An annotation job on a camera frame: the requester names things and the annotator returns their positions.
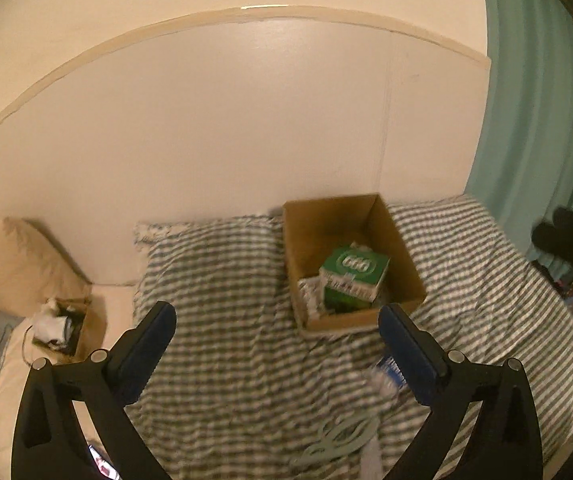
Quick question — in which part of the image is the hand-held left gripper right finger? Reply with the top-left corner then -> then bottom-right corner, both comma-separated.
378,303 -> 545,480

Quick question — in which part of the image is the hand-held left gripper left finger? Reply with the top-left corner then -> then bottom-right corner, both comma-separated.
11,301 -> 178,480

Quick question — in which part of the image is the clear plastic bottle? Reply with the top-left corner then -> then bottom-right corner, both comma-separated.
367,355 -> 409,407

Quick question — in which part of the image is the green and white carton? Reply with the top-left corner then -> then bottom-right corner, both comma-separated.
318,246 -> 391,314

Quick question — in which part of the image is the brown cardboard box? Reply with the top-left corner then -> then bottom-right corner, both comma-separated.
282,193 -> 427,337

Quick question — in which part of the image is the striped blanket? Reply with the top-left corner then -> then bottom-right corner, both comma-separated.
125,196 -> 573,480

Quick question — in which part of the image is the small cluttered cardboard box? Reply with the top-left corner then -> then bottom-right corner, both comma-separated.
31,298 -> 107,364

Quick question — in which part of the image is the white crumpled paper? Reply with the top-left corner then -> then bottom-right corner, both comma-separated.
298,278 -> 325,319

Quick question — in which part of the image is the teal curtain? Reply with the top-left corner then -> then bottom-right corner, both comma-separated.
466,0 -> 573,281

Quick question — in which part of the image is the beige pillow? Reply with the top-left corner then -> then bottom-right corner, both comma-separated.
0,217 -> 92,319

